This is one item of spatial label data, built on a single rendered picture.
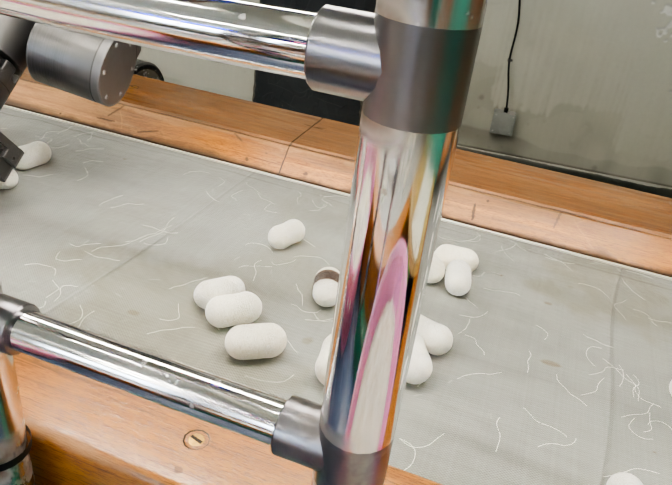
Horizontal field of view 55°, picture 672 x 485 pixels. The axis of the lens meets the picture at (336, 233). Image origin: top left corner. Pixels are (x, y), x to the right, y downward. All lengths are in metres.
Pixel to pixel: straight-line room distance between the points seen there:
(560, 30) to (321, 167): 1.92
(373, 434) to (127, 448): 0.15
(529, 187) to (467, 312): 0.19
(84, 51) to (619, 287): 0.44
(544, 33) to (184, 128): 1.92
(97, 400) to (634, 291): 0.39
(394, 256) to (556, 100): 2.37
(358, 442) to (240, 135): 0.48
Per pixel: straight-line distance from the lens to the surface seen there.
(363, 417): 0.19
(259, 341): 0.38
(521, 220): 0.58
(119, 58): 0.53
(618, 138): 2.58
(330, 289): 0.43
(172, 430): 0.32
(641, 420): 0.43
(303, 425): 0.21
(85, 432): 0.32
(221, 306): 0.40
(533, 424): 0.39
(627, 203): 0.64
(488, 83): 2.50
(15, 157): 0.53
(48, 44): 0.53
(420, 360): 0.38
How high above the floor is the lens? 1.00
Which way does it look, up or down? 29 degrees down
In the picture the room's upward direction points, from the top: 7 degrees clockwise
